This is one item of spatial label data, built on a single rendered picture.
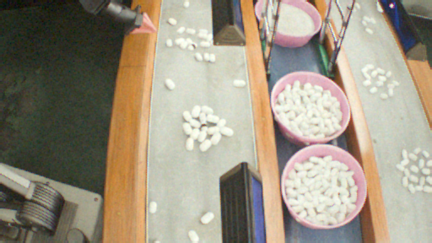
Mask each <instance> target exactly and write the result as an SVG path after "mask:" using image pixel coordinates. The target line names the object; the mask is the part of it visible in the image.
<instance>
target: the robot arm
mask: <svg viewBox="0 0 432 243"><path fill-rule="evenodd" d="M79 1H80V2H81V3H82V4H83V6H84V9H85V10H86V11H87V12H89V13H90V14H94V15H96V14H97V13H98V12H99V11H100V10H101V9H102V8H103V9H102V15H103V14H104V15H105V16H107V17H108V18H111V19H113V20H115V21H116V22H118V23H121V24H122V25H125V26H126V28H125V30H124V35H129V34H130V33H131V32H132V33H142V32H146V33H152V34H153V33H155V32H156V31H157V30H156V29H155V27H154V26H153V24H152V22H151V21H150V20H149V17H148V15H147V14H146V13H145V12H142V13H141V14H140V8H141V7H142V6H141V5H138V6H137V7H136V8H135V9H134V10H132V9H130V8H128V7H126V6H124V5H122V4H121V3H122V0H79ZM144 24H145V25H146V26H148V28H147V27H145V26H143V25H144Z"/></svg>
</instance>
